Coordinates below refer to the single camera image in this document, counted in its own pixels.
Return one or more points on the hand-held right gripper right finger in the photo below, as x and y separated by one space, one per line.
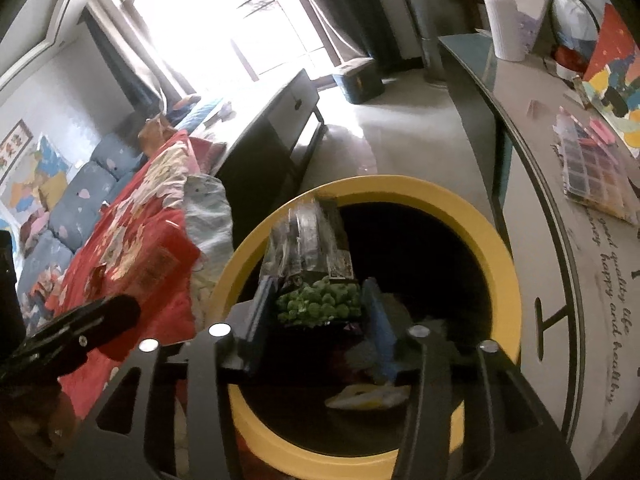
381 317

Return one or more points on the white vase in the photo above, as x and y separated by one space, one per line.
507 30

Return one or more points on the colourful country map poster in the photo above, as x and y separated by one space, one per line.
35 175

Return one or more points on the dark blue curtain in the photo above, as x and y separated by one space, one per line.
120 65

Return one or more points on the blue patterned sofa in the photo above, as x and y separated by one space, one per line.
85 195

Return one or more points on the framed red embroidery picture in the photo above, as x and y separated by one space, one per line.
15 147

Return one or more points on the large window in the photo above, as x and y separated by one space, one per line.
210 20

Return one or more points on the grey brown curtain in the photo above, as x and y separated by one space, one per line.
350 5

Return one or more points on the clear bead organizer box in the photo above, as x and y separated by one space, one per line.
592 175

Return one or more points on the white yellow-edged snack bag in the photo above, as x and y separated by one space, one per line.
367 396

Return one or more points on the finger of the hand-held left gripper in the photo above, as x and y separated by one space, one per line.
90 322

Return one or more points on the pink strips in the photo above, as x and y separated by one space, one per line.
602 131

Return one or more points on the papers on coffee table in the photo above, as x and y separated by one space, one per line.
222 110

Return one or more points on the patchwork cloth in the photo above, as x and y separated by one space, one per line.
42 292

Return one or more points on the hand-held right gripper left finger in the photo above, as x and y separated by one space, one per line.
262 306

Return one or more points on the grey coffee table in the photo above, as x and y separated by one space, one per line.
280 125

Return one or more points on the yellow cushion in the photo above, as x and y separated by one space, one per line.
54 192

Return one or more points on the light blue spotted cloth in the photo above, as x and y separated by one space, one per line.
210 220

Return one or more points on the clear green pea packet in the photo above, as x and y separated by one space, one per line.
312 280

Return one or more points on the person's left hand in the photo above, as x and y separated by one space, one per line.
45 420

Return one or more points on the yellow round trash bin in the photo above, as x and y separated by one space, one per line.
495 280

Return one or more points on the colourful abstract painting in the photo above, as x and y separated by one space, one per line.
615 80

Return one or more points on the teal storage box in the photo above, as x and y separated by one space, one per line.
360 80

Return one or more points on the white board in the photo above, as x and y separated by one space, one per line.
537 15

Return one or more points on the round framed mirror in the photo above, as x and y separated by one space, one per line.
572 20

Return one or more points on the red floral blanket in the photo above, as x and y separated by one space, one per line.
145 195

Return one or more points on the glass-topped side cabinet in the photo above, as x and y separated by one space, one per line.
550 260

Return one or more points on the pink clothes pile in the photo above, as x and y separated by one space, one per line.
34 227

